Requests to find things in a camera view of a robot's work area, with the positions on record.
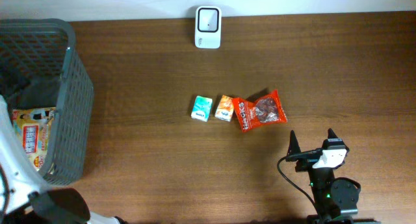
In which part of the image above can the yellow wet wipes pack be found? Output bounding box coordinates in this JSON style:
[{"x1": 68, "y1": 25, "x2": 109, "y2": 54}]
[{"x1": 12, "y1": 107, "x2": 55, "y2": 171}]

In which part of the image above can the grey plastic mesh basket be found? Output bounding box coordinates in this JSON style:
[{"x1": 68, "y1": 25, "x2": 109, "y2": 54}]
[{"x1": 1, "y1": 19, "x2": 94, "y2": 186}]

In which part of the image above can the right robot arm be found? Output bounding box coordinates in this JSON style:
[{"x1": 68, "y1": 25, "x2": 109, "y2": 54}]
[{"x1": 285, "y1": 129, "x2": 361, "y2": 223}]

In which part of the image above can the right black camera cable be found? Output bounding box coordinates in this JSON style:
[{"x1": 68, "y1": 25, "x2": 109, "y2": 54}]
[{"x1": 276, "y1": 148, "x2": 323, "y2": 218}]

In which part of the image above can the green tissue pack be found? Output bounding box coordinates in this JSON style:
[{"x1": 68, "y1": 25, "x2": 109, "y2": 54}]
[{"x1": 190, "y1": 95, "x2": 213, "y2": 122}]

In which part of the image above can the orange tissue pack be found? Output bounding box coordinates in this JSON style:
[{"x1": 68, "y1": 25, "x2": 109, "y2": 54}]
[{"x1": 214, "y1": 95, "x2": 234, "y2": 122}]

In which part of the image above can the white barcode scanner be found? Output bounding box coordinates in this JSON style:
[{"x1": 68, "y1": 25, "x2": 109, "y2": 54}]
[{"x1": 194, "y1": 6, "x2": 222, "y2": 49}]

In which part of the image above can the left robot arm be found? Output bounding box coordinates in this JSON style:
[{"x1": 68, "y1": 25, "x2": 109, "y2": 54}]
[{"x1": 1, "y1": 97, "x2": 126, "y2": 224}]

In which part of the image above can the red snack bag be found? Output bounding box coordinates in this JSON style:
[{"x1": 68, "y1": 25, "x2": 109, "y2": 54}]
[{"x1": 232, "y1": 90, "x2": 287, "y2": 132}]

